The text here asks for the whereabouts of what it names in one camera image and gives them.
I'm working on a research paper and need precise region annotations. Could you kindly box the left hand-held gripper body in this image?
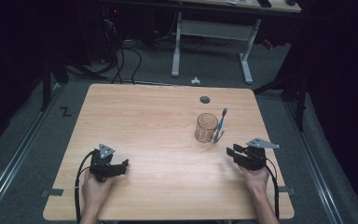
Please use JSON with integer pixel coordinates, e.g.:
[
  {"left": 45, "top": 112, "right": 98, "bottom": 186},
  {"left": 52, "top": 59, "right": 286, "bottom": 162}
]
[{"left": 88, "top": 143, "right": 123, "bottom": 183}]

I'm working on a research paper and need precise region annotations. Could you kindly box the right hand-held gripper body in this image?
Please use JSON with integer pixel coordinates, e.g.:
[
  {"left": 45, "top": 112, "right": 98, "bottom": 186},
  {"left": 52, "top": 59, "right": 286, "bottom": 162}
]
[{"left": 241, "top": 137, "right": 281, "bottom": 172}]

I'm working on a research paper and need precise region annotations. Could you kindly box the person's right hand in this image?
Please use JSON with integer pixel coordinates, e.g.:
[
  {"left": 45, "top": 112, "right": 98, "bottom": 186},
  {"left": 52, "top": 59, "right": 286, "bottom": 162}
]
[{"left": 238, "top": 163, "right": 271, "bottom": 196}]

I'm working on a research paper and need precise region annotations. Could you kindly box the person's left hand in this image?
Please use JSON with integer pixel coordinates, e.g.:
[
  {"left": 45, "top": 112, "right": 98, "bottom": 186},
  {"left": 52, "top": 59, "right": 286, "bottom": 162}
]
[{"left": 80, "top": 169, "right": 115, "bottom": 210}]

